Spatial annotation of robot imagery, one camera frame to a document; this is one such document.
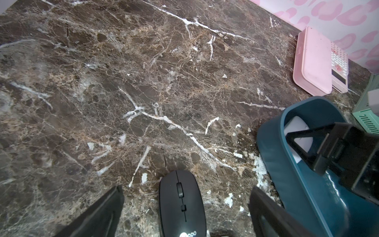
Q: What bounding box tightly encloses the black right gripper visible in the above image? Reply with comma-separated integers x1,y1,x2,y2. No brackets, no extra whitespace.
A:
285,122,379,204

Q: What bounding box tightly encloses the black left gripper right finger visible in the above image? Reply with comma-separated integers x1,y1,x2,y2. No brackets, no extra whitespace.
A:
249,187,314,237

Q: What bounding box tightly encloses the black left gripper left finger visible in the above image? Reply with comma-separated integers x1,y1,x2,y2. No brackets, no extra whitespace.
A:
56,186,124,237

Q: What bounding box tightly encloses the teal storage box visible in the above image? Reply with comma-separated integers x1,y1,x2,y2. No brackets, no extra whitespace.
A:
257,96,379,237

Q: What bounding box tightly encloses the black mouse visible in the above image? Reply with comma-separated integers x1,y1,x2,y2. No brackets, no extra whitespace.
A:
159,170,207,237

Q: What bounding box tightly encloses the green file organizer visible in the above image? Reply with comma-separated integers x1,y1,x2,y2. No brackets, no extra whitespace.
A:
352,74,379,135

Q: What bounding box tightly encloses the pink pencil case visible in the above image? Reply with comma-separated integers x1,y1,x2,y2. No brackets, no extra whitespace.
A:
293,27,332,96

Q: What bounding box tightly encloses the pink calculator on table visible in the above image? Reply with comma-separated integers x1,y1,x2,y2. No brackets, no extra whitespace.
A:
331,42,349,93

